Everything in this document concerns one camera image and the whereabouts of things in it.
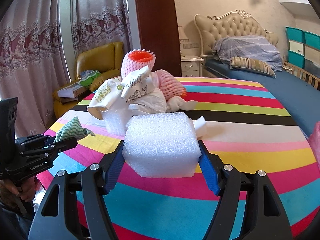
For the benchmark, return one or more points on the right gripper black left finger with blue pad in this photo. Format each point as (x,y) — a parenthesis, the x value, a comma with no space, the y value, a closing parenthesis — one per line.
(57,215)

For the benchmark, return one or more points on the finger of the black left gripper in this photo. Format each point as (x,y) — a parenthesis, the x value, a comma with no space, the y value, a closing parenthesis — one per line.
(59,146)

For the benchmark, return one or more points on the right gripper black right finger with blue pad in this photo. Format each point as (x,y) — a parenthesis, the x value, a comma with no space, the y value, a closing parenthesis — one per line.
(264,215)

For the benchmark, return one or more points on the pink orange foam fruit net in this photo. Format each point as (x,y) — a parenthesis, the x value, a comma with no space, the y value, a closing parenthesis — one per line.
(137,59)

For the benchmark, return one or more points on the knotted white tissue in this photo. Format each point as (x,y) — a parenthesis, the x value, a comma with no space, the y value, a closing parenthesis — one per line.
(177,103)

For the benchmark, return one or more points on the white plastic bag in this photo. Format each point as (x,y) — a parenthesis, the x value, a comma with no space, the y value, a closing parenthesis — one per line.
(151,103)

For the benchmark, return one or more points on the pink trash bag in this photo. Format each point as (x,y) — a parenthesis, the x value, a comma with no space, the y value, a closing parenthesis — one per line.
(314,141)

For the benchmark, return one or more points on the person's left hand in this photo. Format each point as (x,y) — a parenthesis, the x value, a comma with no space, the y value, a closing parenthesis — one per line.
(25,192)

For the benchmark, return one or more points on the green white patterned cloth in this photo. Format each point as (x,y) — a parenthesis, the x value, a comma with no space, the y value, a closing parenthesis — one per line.
(73,129)

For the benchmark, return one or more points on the white flat box on armchair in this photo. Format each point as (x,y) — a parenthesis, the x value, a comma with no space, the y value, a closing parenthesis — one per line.
(72,91)

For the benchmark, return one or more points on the tall white foam block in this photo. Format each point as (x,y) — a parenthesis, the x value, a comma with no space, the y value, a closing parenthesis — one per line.
(116,119)

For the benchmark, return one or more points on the green plastic bag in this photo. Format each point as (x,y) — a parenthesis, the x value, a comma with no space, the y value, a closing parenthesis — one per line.
(87,77)

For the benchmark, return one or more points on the pink lace curtain left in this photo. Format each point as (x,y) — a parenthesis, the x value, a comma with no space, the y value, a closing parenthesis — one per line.
(32,63)

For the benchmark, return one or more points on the pink lace curtain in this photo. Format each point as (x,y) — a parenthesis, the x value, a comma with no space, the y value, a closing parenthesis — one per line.
(98,22)
(32,63)

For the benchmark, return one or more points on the yellow leather armchair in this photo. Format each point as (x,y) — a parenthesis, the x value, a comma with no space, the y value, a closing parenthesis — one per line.
(106,59)

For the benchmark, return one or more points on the colourful striped bed cover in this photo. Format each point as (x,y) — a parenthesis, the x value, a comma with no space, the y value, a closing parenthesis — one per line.
(249,129)

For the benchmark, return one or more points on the white printed paper bag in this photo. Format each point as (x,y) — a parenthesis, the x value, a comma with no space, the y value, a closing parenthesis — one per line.
(136,84)

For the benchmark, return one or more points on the blue bed sheet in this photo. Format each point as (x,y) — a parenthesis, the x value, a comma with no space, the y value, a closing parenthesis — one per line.
(299,98)

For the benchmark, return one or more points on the pink lace curtain right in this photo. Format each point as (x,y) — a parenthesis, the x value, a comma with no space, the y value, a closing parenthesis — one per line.
(98,22)

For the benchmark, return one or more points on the striped brown cushion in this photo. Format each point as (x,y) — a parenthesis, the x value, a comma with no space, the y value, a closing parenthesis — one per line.
(252,65)

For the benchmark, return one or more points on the white bedside cabinet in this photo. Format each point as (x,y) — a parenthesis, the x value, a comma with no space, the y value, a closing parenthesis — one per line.
(192,66)

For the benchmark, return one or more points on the dark red wooden wardrobe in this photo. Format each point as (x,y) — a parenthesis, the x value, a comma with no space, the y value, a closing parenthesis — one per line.
(158,33)

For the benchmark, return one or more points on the lilac patterned pillow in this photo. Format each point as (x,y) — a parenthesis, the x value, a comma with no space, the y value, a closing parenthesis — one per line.
(250,46)

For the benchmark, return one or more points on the stacked teal storage boxes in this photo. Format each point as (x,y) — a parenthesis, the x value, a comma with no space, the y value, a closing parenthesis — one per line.
(303,49)

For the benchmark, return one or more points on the beige tufted headboard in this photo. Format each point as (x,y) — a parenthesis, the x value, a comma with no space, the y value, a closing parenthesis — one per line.
(233,23)

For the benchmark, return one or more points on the wooden crib rail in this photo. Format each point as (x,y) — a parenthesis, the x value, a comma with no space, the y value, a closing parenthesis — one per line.
(302,74)

